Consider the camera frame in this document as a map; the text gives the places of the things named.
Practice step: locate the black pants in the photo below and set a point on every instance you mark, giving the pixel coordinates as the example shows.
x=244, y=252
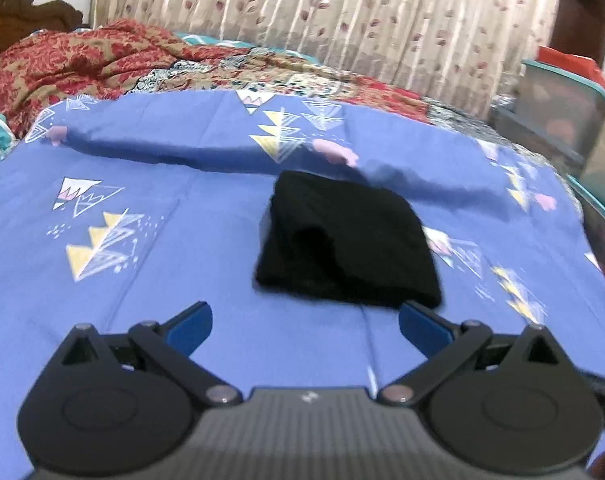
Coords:
x=352, y=240

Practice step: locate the carved wooden headboard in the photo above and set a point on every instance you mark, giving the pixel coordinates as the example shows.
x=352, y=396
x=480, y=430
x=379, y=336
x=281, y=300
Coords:
x=22, y=20

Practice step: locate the beige leaf-print curtain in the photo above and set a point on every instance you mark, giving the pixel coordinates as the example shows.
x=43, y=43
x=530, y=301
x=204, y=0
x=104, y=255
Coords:
x=357, y=15

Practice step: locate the red item on storage box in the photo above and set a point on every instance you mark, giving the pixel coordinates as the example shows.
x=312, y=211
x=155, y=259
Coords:
x=572, y=67

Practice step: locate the red floral blanket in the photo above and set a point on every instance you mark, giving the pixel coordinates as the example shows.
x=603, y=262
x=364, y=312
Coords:
x=82, y=60

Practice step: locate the blue printed bedsheet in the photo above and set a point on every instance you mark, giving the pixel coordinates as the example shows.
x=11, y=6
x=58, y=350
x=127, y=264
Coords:
x=182, y=240

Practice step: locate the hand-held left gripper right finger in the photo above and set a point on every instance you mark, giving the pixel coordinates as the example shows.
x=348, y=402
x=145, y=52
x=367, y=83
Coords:
x=422, y=327

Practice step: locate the clear storage box teal rim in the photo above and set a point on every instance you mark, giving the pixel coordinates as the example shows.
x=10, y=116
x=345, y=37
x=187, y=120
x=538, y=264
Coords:
x=552, y=110

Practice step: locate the dark wooden cabinet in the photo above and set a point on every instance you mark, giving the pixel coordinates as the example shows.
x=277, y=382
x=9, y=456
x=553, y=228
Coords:
x=580, y=5

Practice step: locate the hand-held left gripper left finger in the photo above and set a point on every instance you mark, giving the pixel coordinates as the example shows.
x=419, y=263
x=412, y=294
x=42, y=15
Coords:
x=190, y=330

